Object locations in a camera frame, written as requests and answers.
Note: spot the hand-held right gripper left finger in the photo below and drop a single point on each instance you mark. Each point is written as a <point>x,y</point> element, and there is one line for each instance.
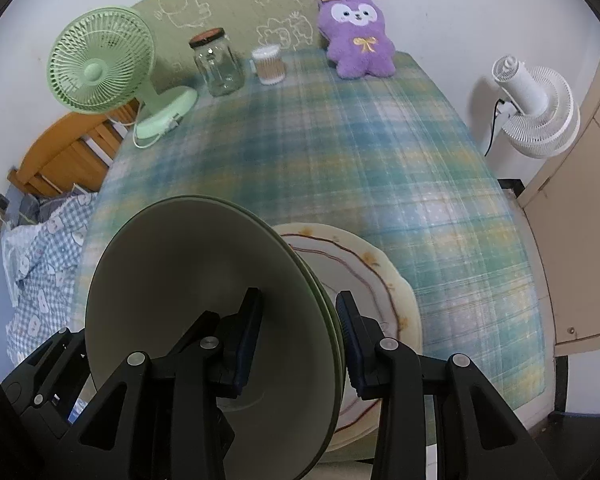
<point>247,340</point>

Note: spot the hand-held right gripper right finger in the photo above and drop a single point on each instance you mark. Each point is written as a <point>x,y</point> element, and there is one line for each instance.
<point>352,350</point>

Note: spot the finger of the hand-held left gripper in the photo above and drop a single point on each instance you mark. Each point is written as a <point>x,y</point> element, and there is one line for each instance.
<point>45,365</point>

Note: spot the white plate red character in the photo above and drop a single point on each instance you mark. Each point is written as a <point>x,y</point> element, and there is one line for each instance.
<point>405,310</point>

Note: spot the white plate with red pattern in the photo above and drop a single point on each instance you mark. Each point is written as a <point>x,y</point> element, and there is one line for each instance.
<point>345,270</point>

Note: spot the cream bowl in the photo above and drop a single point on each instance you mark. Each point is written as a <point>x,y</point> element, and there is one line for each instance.
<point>180,270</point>

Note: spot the blue checkered bear blanket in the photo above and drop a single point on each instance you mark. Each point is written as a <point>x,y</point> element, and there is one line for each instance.
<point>40,280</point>

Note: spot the wooden chair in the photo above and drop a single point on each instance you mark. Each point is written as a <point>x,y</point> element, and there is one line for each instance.
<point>60,155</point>

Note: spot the beige door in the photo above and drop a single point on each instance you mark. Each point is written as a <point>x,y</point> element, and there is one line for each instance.
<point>585,235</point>

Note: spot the cotton swab container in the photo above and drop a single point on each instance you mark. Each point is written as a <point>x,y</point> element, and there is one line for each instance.
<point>270,67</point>

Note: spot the glass jar with dark lid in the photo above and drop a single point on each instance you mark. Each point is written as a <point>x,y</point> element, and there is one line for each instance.
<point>220,67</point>

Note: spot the white clip fan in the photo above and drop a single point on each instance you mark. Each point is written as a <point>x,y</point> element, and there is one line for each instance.
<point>540,110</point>

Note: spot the green desk fan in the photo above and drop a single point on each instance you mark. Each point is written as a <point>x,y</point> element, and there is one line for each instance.
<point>100,65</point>

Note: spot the purple plush bunny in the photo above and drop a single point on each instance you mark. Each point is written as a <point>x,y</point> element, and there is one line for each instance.
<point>360,35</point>

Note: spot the wall socket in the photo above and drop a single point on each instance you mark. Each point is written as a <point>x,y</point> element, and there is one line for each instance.
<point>1,210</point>

